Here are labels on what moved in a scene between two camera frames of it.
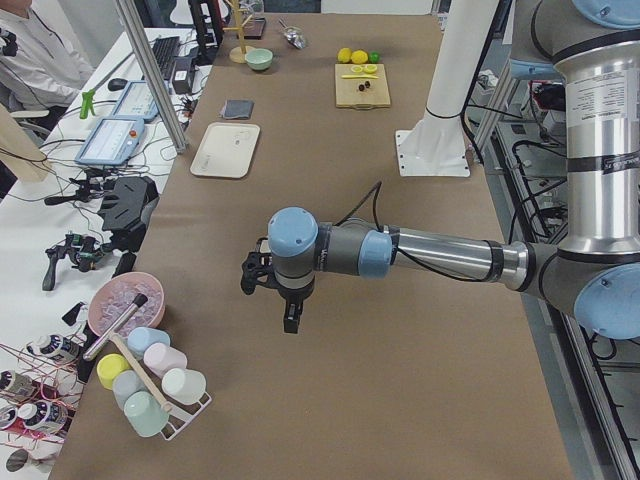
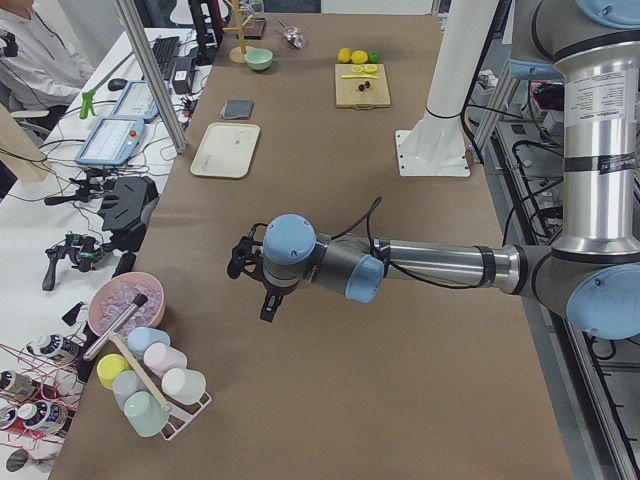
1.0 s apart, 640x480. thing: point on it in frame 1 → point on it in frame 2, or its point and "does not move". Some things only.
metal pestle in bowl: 138,302 does not move
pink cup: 160,357 does not move
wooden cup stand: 237,54 does not move
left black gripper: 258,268 → 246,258
